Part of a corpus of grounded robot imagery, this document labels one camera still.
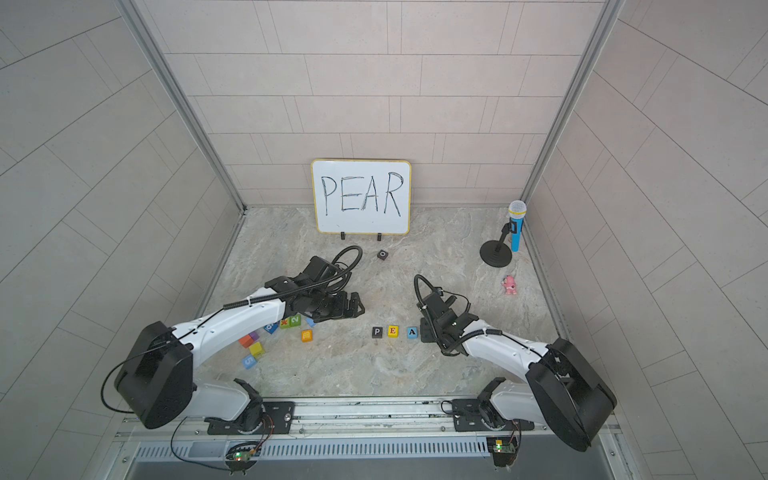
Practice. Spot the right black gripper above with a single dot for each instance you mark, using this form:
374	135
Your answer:
424	323

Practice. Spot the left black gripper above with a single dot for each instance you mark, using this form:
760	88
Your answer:
343	310

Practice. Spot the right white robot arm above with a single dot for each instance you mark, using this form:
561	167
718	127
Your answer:
566	393

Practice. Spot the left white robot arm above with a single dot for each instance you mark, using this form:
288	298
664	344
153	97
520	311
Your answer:
159	382

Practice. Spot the white PEAR whiteboard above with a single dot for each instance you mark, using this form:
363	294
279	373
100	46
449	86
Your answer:
364	197

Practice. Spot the green 2 block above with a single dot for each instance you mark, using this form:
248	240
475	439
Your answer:
291	322

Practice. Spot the pink toy figure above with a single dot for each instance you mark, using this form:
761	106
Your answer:
509	285

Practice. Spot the black microphone stand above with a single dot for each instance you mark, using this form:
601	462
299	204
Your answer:
496	253

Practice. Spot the light blue bottom block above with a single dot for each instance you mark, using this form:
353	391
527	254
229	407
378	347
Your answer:
249	361

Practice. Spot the blue toy microphone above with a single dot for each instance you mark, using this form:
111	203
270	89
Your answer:
516	212

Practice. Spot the right green circuit board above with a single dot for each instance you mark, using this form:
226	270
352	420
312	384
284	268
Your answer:
504	451

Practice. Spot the green circuit board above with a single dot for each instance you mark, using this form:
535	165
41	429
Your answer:
241	457
504	451

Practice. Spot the left green circuit board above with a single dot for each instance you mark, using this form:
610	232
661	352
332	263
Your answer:
241	457

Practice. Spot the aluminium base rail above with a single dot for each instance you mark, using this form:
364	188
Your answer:
354	428

